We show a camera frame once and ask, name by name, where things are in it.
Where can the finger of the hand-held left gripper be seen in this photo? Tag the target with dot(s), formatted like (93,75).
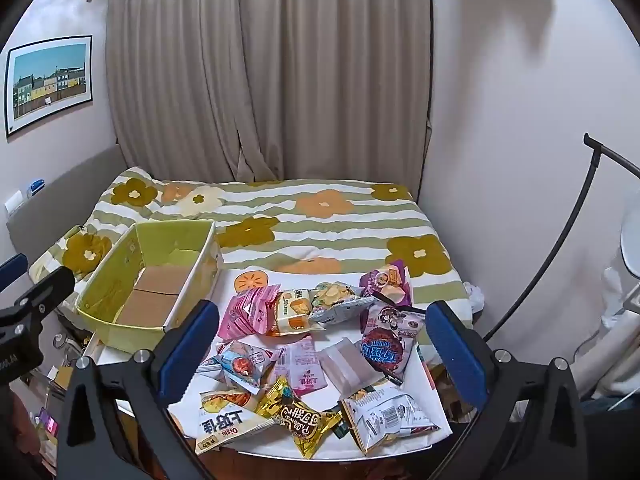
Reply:
(12,266)
(47,290)

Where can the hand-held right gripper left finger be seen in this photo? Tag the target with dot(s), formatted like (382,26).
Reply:
(192,345)

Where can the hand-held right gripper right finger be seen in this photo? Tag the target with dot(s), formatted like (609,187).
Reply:
(457,355)

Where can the dark blue red snack packet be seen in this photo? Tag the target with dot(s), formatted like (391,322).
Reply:
(387,355)

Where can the pink striped snack packet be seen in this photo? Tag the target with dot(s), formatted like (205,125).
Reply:
(252,305)
(232,327)

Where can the lilac cartoon snack packet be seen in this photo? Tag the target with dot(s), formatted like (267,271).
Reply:
(395,317)

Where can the snack packets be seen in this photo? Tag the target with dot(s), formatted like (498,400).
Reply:
(225,420)

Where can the green cardboard box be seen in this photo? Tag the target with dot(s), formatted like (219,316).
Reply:
(125,255)

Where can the white barcode snack packet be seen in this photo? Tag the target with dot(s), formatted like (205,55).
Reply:
(385,415)

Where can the gold snack packet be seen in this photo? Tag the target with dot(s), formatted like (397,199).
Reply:
(300,420)

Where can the flower print pillow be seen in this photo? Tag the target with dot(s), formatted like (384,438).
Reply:
(75,255)

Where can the blue packet with red food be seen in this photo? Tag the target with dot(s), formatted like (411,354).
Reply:
(237,362)

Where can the crumpled white tissue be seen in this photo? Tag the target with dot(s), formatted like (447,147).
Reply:
(474,299)

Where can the small blue object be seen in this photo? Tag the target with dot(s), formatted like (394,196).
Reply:
(36,186)

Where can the grey headboard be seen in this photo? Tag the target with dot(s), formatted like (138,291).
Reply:
(60,195)

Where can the purple snack packet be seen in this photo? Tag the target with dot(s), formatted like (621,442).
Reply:
(385,280)

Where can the orange cream cake packet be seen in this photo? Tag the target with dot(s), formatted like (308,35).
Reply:
(295,310)

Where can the translucent white snack packet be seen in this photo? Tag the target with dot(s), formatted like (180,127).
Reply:
(347,367)

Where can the small pink white packet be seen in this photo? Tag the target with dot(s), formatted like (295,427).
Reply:
(305,370)

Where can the grey potato chips packet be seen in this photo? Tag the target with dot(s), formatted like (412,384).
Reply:
(335,300)

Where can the small dark green packet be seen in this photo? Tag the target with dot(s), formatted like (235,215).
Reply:
(340,427)

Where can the white cloth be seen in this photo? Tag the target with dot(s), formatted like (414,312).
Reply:
(615,330)

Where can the framed picture of houses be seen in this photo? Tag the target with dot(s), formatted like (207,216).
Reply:
(47,85)

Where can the white lamp head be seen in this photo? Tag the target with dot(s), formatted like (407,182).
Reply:
(631,240)

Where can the black curved lamp pole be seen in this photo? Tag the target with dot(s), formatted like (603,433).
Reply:
(595,160)

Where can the beige curtain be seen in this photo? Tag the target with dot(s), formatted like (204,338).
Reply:
(250,60)

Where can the white wall switch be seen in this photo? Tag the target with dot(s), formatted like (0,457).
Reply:
(14,201)

